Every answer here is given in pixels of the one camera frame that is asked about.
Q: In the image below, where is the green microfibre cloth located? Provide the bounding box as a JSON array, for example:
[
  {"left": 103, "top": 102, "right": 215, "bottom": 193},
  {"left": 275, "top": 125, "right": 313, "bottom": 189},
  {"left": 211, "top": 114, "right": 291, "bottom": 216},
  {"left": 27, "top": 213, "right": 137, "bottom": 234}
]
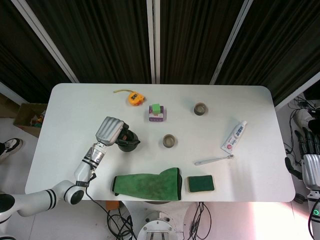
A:
[{"left": 111, "top": 167, "right": 183, "bottom": 202}]

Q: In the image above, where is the purple box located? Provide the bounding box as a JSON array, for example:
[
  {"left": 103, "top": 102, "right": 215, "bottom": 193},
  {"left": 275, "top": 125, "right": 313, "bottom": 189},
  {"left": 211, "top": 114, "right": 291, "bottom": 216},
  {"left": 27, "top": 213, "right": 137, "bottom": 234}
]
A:
[{"left": 147, "top": 105, "right": 168, "bottom": 123}]

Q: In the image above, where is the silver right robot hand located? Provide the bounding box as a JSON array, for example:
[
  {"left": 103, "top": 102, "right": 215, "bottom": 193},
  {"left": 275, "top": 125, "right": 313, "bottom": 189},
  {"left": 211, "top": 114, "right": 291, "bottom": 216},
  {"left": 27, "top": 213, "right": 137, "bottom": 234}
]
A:
[{"left": 284, "top": 126, "right": 320, "bottom": 191}]

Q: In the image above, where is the white plastic device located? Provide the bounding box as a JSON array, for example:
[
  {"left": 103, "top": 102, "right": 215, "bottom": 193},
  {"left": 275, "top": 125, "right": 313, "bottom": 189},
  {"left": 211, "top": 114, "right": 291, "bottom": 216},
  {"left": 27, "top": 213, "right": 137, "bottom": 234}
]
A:
[{"left": 296, "top": 108, "right": 316, "bottom": 129}]

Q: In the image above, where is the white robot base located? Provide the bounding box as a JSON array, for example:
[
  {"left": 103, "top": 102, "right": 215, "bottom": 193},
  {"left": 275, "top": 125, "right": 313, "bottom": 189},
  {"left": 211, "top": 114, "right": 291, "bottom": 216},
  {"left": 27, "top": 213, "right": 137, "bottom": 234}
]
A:
[{"left": 122, "top": 200, "right": 198, "bottom": 240}]

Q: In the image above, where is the brown cup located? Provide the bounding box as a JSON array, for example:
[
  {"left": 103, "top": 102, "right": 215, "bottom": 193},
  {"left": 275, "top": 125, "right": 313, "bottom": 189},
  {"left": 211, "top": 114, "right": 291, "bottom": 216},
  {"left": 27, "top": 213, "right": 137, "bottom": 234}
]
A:
[{"left": 162, "top": 134, "right": 178, "bottom": 149}]

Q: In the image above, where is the white partition post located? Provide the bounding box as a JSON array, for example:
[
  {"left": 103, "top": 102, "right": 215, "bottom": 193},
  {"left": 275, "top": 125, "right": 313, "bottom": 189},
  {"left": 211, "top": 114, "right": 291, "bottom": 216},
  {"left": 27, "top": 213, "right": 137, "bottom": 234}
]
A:
[
  {"left": 9, "top": 0, "right": 81, "bottom": 84},
  {"left": 0, "top": 81, "right": 21, "bottom": 101},
  {"left": 274, "top": 74, "right": 320, "bottom": 111},
  {"left": 146, "top": 0, "right": 161, "bottom": 85},
  {"left": 209, "top": 0, "right": 256, "bottom": 86}
]

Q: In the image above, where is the cardboard box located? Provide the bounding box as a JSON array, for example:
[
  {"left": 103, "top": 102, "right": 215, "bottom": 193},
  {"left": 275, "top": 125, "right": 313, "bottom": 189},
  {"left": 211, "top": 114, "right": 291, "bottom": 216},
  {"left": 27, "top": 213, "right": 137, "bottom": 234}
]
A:
[{"left": 12, "top": 102, "right": 48, "bottom": 138}]

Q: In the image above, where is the black white sneaker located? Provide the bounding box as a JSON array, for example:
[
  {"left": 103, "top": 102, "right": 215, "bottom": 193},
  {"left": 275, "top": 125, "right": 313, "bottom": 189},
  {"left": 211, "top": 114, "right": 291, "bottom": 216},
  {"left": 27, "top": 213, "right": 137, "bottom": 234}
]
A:
[{"left": 0, "top": 138, "right": 24, "bottom": 161}]

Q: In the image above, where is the empty dark cup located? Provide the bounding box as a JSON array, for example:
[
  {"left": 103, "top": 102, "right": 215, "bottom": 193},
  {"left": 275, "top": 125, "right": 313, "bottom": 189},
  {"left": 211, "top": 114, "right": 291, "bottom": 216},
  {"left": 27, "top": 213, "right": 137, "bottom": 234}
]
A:
[{"left": 193, "top": 101, "right": 209, "bottom": 116}]

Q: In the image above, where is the green yellow sponge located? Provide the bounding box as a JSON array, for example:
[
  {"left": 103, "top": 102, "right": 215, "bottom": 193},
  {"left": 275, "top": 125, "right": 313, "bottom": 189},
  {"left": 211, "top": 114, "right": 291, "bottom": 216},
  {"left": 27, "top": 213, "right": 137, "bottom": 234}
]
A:
[{"left": 185, "top": 175, "right": 216, "bottom": 193}]

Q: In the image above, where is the white toothpaste tube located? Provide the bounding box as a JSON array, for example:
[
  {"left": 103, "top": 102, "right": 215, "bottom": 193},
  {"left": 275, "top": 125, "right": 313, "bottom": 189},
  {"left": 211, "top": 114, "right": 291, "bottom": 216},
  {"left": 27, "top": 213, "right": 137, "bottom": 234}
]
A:
[{"left": 220, "top": 120, "right": 248, "bottom": 154}]

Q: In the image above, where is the small orange box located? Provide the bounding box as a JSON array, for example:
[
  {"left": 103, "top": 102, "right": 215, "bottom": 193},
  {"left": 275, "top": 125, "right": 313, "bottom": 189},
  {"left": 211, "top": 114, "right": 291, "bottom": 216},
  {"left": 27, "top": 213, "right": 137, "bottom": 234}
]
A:
[{"left": 105, "top": 200, "right": 121, "bottom": 212}]

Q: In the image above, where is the orange tape measure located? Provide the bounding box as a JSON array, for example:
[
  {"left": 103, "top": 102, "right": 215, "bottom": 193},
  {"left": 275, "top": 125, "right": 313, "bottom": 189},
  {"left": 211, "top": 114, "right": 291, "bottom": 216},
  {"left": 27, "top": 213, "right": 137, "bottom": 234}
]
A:
[{"left": 112, "top": 89, "right": 146, "bottom": 107}]

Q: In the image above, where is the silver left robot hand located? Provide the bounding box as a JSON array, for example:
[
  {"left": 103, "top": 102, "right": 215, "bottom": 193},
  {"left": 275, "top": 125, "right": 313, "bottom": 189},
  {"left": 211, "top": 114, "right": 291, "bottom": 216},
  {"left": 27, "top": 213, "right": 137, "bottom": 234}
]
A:
[{"left": 95, "top": 116, "right": 131, "bottom": 147}]

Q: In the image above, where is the black curtain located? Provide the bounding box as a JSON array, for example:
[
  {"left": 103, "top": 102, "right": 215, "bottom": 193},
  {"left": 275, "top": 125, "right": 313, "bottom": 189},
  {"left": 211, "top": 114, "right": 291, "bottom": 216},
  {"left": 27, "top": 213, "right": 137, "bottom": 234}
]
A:
[
  {"left": 159, "top": 0, "right": 247, "bottom": 85},
  {"left": 215, "top": 0, "right": 320, "bottom": 106},
  {"left": 26, "top": 0, "right": 153, "bottom": 84},
  {"left": 0, "top": 0, "right": 73, "bottom": 104}
]

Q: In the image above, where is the black cable bundle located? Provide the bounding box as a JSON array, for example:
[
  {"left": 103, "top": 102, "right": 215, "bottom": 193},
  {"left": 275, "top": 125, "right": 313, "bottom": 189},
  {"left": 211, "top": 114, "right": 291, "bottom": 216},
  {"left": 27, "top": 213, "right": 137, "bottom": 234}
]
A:
[
  {"left": 86, "top": 186, "right": 139, "bottom": 240},
  {"left": 189, "top": 201, "right": 213, "bottom": 240}
]

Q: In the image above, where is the white toothbrush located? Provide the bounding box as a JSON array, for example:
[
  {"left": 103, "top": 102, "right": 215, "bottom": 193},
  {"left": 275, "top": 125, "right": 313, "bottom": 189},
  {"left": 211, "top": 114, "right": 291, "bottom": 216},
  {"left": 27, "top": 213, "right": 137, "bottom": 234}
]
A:
[{"left": 194, "top": 154, "right": 235, "bottom": 166}]

